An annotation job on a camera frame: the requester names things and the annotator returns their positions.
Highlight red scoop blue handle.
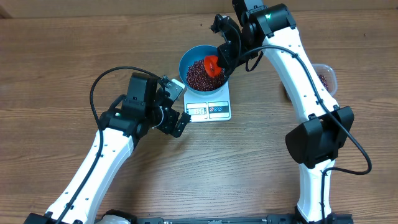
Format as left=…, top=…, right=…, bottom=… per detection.
left=203, top=55, right=223, bottom=78

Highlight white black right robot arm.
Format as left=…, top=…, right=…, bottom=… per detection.
left=211, top=1, right=354, bottom=223

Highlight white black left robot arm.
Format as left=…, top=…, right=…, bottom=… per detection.
left=25, top=72, right=190, bottom=223

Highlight white kitchen scale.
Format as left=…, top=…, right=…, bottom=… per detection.
left=184, top=82, right=232, bottom=123

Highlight blue bowl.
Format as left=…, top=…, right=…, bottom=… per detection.
left=178, top=45, right=228, bottom=92

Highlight red beans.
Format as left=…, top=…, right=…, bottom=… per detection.
left=185, top=58, right=330, bottom=93

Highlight clear plastic container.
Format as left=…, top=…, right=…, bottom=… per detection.
left=312, top=63, right=338, bottom=96

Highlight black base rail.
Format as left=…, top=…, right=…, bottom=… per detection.
left=93, top=208, right=355, bottom=224

